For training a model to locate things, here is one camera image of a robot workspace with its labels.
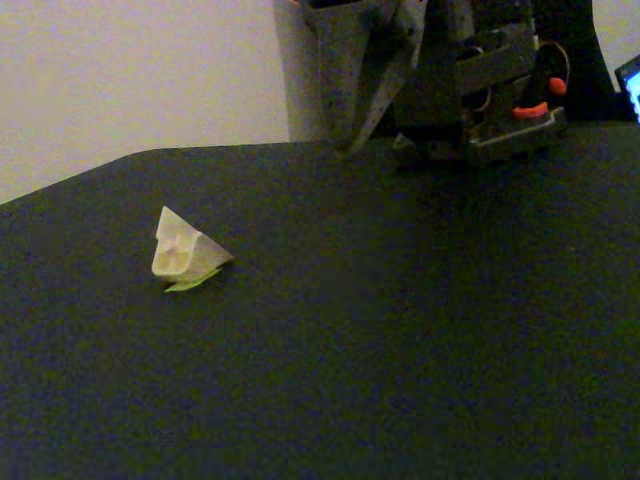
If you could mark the white plastic object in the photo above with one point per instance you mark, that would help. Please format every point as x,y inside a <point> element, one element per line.
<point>175,250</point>

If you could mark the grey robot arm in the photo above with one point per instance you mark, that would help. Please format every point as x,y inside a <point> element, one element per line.
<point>430,100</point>

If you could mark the dark desk mat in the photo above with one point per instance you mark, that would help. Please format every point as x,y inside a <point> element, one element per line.
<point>350,350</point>

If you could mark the black clamp with orange tips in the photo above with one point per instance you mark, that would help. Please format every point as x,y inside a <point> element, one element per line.
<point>530,111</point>

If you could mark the black office chair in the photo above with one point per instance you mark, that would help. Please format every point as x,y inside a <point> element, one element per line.
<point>585,60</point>

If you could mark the laptop screen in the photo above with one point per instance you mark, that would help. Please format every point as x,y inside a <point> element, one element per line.
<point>632,85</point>

